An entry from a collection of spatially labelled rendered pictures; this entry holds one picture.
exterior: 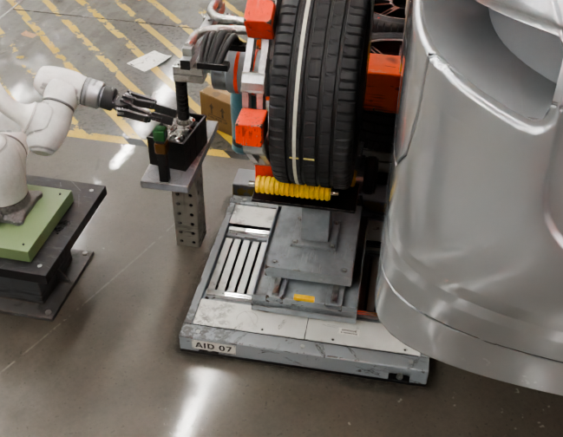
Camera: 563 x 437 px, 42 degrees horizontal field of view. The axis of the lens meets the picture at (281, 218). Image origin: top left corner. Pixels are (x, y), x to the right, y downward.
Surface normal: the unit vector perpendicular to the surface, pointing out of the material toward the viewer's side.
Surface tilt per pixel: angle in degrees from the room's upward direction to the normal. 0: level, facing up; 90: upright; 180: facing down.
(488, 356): 103
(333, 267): 0
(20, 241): 1
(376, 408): 0
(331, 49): 48
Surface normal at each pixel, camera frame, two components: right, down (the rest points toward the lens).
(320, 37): -0.11, -0.15
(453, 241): -0.65, 0.48
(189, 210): -0.18, 0.62
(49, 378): 0.01, -0.77
